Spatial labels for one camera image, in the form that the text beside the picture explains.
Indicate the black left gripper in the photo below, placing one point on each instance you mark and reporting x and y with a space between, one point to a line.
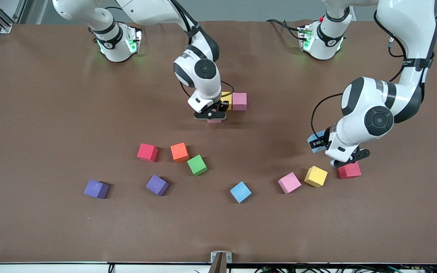
324 141

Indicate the light blue foam cube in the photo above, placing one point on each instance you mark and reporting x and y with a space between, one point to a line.
240 192
314 135

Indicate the yellow foam cube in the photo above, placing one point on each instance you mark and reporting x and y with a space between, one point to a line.
315 176
227 95

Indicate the pink foam cube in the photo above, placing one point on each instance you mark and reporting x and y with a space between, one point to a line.
214 121
289 182
239 101

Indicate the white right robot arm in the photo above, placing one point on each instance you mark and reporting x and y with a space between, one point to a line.
199 79

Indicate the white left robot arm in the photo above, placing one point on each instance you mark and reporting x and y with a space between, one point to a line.
370 110

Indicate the right arm base connector panel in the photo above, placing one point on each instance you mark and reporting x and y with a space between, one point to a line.
139 38

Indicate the left arm base connector panel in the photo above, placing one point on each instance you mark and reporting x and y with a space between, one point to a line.
304 36

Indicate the red foam cube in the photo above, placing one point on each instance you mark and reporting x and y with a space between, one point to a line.
147 152
351 173

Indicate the orange foam cube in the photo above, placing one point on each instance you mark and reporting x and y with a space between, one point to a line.
179 152

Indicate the green foam cube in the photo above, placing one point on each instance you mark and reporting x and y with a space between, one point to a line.
197 165

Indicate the purple foam cube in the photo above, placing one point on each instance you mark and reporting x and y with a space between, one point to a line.
95 189
157 184

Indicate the brown table mat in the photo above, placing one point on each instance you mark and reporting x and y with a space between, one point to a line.
51 227

